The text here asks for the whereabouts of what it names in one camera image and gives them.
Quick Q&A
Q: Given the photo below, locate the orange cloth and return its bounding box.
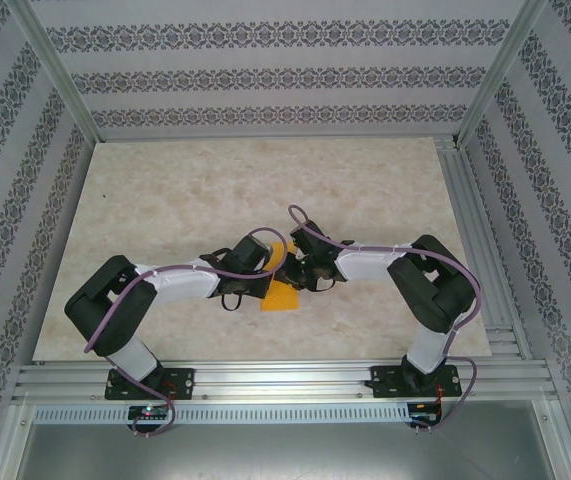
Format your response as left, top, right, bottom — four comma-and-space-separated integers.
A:
259, 241, 303, 314

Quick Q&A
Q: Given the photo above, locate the circuit board with green light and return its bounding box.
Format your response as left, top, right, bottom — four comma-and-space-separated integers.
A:
128, 405, 171, 421

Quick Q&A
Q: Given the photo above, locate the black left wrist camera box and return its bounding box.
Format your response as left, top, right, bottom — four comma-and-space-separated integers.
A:
224, 235, 269, 278

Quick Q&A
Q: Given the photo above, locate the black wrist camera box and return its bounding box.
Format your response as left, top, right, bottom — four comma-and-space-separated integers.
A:
224, 235, 269, 278
289, 221, 329, 257

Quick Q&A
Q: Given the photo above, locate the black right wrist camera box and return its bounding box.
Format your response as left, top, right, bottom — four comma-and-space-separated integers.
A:
289, 221, 329, 257

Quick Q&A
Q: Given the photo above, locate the long aluminium mounting rail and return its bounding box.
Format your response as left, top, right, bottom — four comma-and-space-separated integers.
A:
11, 360, 552, 403

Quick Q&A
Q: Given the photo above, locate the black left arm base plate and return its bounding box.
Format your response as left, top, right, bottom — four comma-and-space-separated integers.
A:
104, 366, 197, 402

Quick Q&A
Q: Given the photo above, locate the slotted grey cable duct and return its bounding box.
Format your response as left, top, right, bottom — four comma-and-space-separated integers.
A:
31, 401, 412, 425

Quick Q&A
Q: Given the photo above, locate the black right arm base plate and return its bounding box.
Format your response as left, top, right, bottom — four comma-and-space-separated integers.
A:
370, 364, 463, 400

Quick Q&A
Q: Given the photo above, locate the aluminium side rail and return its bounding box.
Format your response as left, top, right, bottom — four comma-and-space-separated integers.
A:
433, 138, 535, 362

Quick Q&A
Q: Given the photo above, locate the circuit board with red wire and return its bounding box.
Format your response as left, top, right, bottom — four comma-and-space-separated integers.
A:
408, 401, 442, 420

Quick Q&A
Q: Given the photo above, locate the aluminium frame post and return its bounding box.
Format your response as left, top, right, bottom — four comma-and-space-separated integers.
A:
453, 0, 550, 147
11, 0, 102, 145

